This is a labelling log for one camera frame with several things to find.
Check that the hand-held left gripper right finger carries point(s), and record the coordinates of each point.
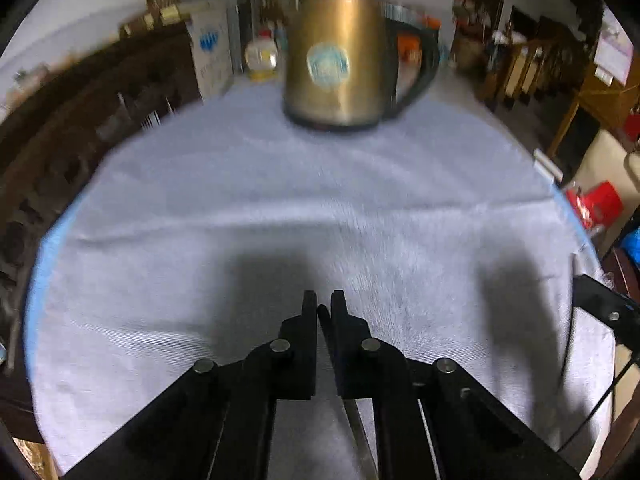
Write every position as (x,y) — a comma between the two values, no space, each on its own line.
(350,355)

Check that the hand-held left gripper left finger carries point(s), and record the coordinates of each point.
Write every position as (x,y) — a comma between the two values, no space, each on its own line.
(300,355)

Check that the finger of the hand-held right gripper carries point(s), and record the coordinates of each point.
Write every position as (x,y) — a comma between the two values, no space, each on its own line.
(607,310)

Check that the red child chair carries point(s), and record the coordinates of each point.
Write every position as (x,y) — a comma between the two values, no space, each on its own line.
(595,205)

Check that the beige chair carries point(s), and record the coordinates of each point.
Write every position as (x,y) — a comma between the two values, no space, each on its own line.
(607,160)

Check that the grey tablecloth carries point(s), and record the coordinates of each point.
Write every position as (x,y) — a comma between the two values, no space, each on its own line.
(300,200)

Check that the white step stool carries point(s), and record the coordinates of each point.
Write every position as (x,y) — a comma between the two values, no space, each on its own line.
(547,165)

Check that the wooden stair railing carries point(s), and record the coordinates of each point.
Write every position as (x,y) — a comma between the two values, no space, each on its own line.
(530,70)

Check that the brown patterned cushion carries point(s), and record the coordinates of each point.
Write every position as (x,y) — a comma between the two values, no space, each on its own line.
(37,460)

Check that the gold electric kettle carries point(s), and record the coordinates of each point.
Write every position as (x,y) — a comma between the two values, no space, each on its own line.
(340,60)

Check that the white chest freezer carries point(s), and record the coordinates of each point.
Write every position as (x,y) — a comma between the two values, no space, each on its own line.
(212,50)

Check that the carved wooden sideboard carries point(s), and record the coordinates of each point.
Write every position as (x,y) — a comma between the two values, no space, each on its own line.
(75,125)

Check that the wall calendar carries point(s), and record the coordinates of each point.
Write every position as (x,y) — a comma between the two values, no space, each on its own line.
(614,50)

